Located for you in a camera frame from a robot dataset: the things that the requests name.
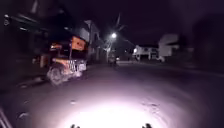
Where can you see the street lamp pole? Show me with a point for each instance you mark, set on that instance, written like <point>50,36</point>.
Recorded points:
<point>113,35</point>

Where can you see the grey asphalt road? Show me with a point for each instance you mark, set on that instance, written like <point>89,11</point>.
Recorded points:
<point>133,90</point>

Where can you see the low white building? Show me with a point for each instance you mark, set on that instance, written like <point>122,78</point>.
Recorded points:
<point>146,52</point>

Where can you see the orange three-wheeled vehicle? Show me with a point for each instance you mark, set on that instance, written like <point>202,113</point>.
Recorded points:
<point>66,63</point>

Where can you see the tall white building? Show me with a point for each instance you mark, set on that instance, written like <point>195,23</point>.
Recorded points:
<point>169,45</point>

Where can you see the robot's own part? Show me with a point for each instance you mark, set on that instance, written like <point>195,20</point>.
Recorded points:
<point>147,126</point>
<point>75,126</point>

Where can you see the row of dark buildings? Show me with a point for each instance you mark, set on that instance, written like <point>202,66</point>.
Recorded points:
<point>30,30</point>

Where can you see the dark trees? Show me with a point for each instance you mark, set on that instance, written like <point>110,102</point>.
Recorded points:
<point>206,43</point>

